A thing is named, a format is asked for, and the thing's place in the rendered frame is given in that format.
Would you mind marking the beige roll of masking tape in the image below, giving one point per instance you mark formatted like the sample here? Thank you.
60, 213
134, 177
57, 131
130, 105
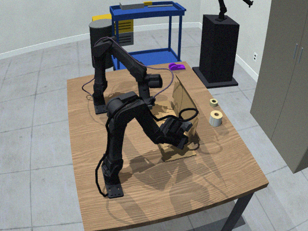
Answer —
213, 102

